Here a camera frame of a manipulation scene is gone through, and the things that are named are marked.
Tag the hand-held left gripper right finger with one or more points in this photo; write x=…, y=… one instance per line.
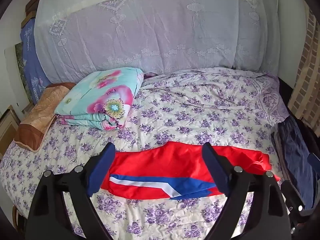
x=221, y=180

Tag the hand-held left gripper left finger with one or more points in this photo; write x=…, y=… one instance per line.
x=98, y=177

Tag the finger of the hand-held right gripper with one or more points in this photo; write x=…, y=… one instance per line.
x=314, y=162
x=295, y=200

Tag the red pants with blue stripe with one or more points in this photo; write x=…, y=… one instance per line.
x=162, y=162

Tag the dark navy clothes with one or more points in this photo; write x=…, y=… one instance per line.
x=295, y=150

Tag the purple floral bedsheet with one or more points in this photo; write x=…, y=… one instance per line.
x=187, y=120

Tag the folded teal floral quilt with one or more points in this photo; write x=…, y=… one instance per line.
x=100, y=97

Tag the brick pattern curtain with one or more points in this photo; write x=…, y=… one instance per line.
x=307, y=80

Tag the brown patterned pillow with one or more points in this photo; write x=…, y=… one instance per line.
x=37, y=117

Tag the dark purple cloth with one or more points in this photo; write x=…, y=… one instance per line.
x=150, y=74

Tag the blue printed cloth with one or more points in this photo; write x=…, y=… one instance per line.
x=31, y=62

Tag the white lace cover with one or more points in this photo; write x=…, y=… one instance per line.
x=150, y=30

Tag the brown box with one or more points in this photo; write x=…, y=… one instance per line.
x=31, y=7

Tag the wooden frame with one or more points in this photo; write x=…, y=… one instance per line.
x=7, y=130

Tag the wall poster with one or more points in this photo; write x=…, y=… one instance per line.
x=20, y=65

